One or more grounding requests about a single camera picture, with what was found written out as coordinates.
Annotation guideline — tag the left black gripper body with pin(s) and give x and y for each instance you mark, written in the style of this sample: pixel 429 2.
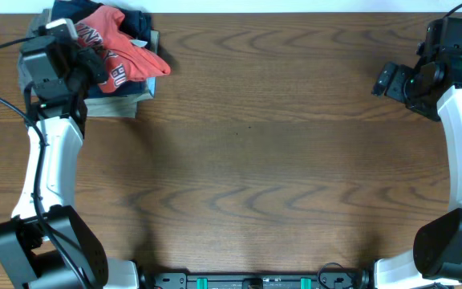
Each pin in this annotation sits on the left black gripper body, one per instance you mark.
pixel 87 73

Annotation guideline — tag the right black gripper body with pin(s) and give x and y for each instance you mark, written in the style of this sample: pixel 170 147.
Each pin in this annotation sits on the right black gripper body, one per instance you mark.
pixel 409 88

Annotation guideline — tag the red printed t-shirt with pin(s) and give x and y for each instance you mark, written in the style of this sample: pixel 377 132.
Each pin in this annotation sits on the red printed t-shirt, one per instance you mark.
pixel 123 60

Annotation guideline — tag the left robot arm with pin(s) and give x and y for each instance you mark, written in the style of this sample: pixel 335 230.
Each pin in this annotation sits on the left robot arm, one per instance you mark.
pixel 46 244

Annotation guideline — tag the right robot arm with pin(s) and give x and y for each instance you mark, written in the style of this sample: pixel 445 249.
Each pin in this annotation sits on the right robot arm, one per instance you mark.
pixel 435 259

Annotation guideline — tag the beige folded garment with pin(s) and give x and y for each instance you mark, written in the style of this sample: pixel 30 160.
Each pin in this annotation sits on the beige folded garment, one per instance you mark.
pixel 122 106

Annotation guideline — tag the light blue folded garment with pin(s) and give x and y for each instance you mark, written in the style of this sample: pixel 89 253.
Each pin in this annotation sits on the light blue folded garment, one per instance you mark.
pixel 151 85

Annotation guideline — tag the navy folded garment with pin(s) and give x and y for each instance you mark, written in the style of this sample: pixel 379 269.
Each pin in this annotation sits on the navy folded garment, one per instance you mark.
pixel 136 24

